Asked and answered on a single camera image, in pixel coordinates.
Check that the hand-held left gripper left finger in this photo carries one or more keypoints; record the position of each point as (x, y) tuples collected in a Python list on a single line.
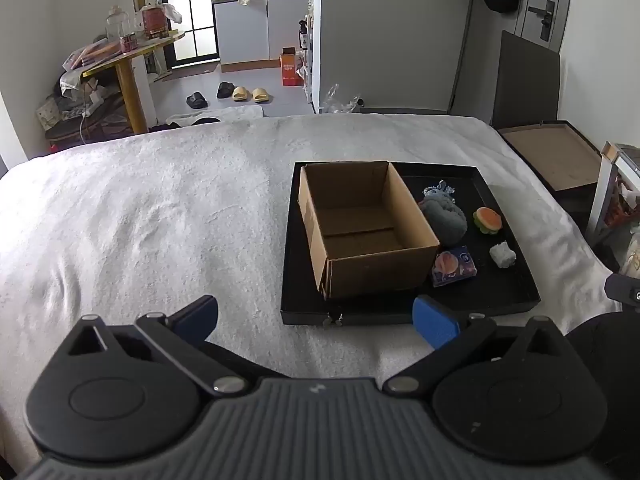
[(200, 315)]

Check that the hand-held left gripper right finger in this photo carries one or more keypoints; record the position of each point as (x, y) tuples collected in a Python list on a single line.
[(434, 322)]

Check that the peach squishy toy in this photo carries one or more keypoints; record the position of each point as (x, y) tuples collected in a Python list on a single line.
[(446, 264)]

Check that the blue tissue packet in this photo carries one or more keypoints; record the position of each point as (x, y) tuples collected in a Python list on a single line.
[(466, 262)]

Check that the black tray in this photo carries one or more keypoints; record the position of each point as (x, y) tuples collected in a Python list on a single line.
[(500, 290)]

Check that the brown cardboard box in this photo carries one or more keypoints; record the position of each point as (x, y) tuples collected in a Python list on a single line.
[(370, 270)]

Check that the white squishy toy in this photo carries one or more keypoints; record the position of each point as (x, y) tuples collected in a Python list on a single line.
[(502, 254)]

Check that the dark patchwork plush ball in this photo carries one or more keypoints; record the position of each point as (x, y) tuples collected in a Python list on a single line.
[(445, 222)]

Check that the burger squishy toy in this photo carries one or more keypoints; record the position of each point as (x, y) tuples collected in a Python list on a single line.
[(488, 220)]

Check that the blue denim plush toy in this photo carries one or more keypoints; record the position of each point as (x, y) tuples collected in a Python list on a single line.
[(440, 191)]

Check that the white side shelf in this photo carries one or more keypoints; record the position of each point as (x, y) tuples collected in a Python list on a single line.
[(617, 185)]

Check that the white floor towel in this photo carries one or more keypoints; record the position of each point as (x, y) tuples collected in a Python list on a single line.
[(220, 112)]

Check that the flat cardboard box with lid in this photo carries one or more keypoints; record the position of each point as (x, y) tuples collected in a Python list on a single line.
[(555, 157)]

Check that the black slipper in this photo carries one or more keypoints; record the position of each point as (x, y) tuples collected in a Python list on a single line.
[(225, 90), (196, 100)]

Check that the yellow slipper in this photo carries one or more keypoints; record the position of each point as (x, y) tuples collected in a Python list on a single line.
[(240, 93), (260, 95)]

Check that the yellow round table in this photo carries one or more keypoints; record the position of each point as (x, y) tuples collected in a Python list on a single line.
[(129, 85)]

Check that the clear plastic bag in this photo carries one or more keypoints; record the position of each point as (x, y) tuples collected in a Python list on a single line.
[(340, 100)]

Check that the clutter pile under table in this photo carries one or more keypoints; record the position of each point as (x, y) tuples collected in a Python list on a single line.
[(70, 105)]

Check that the black leaning board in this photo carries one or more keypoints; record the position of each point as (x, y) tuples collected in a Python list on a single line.
[(525, 80)]

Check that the orange cardboard box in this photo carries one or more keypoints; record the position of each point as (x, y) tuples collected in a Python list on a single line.
[(290, 67)]

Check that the dark thin pole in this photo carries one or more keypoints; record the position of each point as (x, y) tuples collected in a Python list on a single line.
[(462, 50)]

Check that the small red tin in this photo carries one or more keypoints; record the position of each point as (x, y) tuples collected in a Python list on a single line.
[(128, 43)]

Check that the white kitchen cabinet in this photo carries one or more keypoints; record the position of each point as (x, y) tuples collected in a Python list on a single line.
[(250, 25)]

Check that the large red tin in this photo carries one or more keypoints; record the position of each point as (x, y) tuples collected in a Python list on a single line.
[(155, 22)]

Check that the black spray bottle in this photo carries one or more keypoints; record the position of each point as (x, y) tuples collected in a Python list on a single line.
[(302, 36)]

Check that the glass jar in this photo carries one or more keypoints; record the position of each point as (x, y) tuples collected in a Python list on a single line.
[(118, 24)]

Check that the black framed glass door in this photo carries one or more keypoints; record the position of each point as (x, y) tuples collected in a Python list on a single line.
[(192, 10)]

